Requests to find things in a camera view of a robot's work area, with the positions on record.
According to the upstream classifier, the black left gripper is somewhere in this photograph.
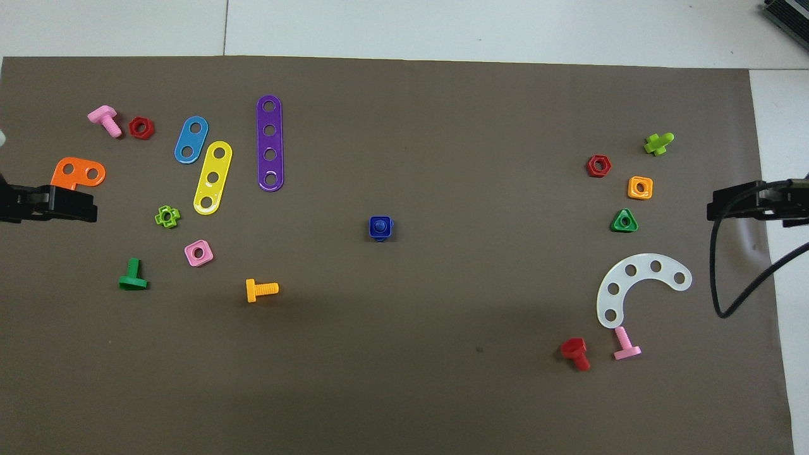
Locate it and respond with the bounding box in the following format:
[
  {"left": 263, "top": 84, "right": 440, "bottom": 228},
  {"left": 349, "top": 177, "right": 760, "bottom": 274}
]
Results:
[{"left": 0, "top": 183, "right": 99, "bottom": 223}]

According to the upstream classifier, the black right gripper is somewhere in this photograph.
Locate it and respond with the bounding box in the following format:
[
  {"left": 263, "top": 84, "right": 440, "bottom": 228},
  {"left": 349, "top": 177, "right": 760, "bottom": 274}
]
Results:
[{"left": 707, "top": 177, "right": 809, "bottom": 228}]

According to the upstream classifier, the orange angled plate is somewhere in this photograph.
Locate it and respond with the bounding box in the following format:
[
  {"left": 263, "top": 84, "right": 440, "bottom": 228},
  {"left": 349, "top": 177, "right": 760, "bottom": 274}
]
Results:
[{"left": 50, "top": 157, "right": 107, "bottom": 191}]

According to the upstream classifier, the dark green plastic bolt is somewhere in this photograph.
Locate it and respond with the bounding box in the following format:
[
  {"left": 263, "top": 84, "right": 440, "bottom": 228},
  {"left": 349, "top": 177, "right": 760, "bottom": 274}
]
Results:
[{"left": 118, "top": 258, "right": 149, "bottom": 291}]

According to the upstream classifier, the pink plastic bolt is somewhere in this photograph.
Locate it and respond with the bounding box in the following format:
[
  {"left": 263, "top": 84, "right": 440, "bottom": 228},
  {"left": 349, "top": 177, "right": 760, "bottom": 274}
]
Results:
[
  {"left": 612, "top": 326, "right": 643, "bottom": 361},
  {"left": 87, "top": 105, "right": 123, "bottom": 139}
]

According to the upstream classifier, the lime green plastic bolt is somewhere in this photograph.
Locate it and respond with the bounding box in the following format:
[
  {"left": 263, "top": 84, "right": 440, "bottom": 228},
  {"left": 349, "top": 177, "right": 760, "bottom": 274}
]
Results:
[{"left": 643, "top": 132, "right": 675, "bottom": 157}]

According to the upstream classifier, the white curved five-hole plate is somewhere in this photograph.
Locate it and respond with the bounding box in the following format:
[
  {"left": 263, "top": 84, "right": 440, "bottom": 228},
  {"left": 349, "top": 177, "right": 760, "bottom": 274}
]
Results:
[{"left": 596, "top": 253, "right": 693, "bottom": 330}]

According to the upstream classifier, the pink square nut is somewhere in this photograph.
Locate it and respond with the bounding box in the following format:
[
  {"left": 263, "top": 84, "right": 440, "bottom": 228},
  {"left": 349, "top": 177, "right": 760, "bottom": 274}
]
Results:
[{"left": 184, "top": 240, "right": 214, "bottom": 267}]

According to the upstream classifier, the blue two-hole strip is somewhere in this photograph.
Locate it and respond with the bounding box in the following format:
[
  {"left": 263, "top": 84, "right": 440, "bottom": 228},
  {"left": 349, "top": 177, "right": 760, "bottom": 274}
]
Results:
[{"left": 174, "top": 116, "right": 209, "bottom": 165}]

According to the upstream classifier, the yellow three-hole strip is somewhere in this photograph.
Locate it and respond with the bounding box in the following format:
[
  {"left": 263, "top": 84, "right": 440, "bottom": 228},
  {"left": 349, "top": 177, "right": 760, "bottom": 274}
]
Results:
[{"left": 193, "top": 140, "right": 233, "bottom": 216}]

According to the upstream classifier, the dark finned metal device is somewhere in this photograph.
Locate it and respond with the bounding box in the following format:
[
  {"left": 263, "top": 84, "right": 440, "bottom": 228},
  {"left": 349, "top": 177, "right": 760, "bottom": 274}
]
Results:
[{"left": 760, "top": 0, "right": 809, "bottom": 35}]

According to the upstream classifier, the orange plastic bolt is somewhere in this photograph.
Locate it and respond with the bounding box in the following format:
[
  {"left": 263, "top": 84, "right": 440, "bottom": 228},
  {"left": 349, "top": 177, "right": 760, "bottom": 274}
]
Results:
[{"left": 246, "top": 279, "right": 279, "bottom": 303}]

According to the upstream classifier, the purple four-hole strip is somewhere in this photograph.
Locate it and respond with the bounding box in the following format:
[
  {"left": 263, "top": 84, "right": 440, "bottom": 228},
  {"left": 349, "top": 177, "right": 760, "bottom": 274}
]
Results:
[{"left": 256, "top": 95, "right": 285, "bottom": 192}]

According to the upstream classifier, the red plastic bolt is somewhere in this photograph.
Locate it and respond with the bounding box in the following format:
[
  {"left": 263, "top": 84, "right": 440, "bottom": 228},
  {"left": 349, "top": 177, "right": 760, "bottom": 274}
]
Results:
[{"left": 560, "top": 337, "right": 592, "bottom": 372}]

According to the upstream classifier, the brown table mat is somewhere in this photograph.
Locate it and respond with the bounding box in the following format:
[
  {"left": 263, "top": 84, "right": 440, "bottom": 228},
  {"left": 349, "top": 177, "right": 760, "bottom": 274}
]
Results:
[{"left": 0, "top": 56, "right": 796, "bottom": 455}]

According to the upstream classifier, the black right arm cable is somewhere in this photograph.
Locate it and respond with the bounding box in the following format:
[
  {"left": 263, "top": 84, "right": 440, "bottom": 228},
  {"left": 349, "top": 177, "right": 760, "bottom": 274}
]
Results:
[{"left": 709, "top": 179, "right": 809, "bottom": 319}]

